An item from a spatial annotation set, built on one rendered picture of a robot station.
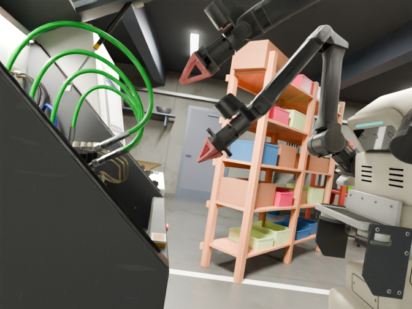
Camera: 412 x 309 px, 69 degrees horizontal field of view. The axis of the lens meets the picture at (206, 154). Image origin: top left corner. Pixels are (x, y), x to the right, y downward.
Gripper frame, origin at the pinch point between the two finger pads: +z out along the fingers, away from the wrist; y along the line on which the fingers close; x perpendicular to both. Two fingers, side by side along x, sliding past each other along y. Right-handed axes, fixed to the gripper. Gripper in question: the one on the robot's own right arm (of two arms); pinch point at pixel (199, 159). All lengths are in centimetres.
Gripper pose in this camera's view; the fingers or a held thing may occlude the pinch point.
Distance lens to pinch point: 95.6
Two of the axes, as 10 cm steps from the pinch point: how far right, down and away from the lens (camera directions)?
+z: -7.5, 6.5, 0.9
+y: -5.5, -5.5, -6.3
